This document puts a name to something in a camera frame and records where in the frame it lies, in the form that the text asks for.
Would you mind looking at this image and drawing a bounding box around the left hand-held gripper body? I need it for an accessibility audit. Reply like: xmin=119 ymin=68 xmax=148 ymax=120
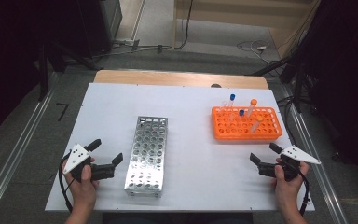
xmin=62 ymin=143 xmax=117 ymax=184

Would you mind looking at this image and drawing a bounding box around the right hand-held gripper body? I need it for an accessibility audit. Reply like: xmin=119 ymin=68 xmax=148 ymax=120
xmin=256 ymin=145 xmax=322 ymax=182

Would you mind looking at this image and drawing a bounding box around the orange cap test tube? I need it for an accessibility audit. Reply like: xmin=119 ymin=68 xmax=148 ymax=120
xmin=251 ymin=115 xmax=265 ymax=134
xmin=245 ymin=98 xmax=258 ymax=119

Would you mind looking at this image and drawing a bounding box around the silver metal tube rack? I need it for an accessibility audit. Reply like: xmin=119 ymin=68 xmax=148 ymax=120
xmin=124 ymin=116 xmax=169 ymax=198

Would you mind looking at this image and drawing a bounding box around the orange plastic tube rack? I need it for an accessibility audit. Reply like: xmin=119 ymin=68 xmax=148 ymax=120
xmin=211 ymin=105 xmax=283 ymax=143

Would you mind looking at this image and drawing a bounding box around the person's left hand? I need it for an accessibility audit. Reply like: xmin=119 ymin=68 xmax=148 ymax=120
xmin=62 ymin=157 xmax=101 ymax=208

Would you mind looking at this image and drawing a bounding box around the person's right hand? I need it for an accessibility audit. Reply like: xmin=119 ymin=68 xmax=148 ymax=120
xmin=271 ymin=157 xmax=310 ymax=204

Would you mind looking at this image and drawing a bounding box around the black metal stand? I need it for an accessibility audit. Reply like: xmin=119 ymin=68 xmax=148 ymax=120
xmin=251 ymin=55 xmax=311 ymax=114
xmin=37 ymin=43 xmax=101 ymax=102

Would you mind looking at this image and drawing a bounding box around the white table board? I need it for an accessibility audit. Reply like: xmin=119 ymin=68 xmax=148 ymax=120
xmin=45 ymin=82 xmax=315 ymax=213

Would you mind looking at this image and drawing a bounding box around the black curtain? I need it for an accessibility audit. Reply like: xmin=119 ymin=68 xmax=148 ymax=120
xmin=301 ymin=0 xmax=358 ymax=188
xmin=0 ymin=0 xmax=85 ymax=146

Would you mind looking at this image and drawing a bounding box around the wooden table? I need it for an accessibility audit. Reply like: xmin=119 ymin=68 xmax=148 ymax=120
xmin=93 ymin=69 xmax=269 ymax=91

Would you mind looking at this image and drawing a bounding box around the grey power strip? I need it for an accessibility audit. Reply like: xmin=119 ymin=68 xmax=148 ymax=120
xmin=115 ymin=38 xmax=141 ymax=51

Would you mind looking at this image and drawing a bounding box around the dark cabinet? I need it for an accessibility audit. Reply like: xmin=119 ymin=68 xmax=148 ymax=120
xmin=77 ymin=0 xmax=123 ymax=59

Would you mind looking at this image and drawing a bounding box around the light wooden panel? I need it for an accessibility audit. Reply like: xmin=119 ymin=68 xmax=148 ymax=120
xmin=172 ymin=0 xmax=321 ymax=60

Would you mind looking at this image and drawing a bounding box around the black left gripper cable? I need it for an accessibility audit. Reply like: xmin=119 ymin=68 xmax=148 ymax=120
xmin=58 ymin=152 xmax=76 ymax=214

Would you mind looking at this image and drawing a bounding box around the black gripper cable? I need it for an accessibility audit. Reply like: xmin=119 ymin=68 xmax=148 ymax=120
xmin=297 ymin=172 xmax=311 ymax=217
xmin=58 ymin=152 xmax=76 ymax=214

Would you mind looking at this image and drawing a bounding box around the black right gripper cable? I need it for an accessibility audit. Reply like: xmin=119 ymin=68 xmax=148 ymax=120
xmin=297 ymin=172 xmax=311 ymax=217

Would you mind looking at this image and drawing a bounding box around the metal floor rail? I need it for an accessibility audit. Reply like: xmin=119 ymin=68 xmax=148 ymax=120
xmin=0 ymin=73 xmax=60 ymax=224
xmin=282 ymin=87 xmax=349 ymax=224

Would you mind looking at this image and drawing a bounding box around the white floor cable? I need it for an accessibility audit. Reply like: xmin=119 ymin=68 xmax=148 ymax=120
xmin=236 ymin=39 xmax=282 ymax=65

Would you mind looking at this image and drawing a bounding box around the black hanging cable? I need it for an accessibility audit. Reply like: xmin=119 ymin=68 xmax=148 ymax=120
xmin=173 ymin=0 xmax=195 ymax=50

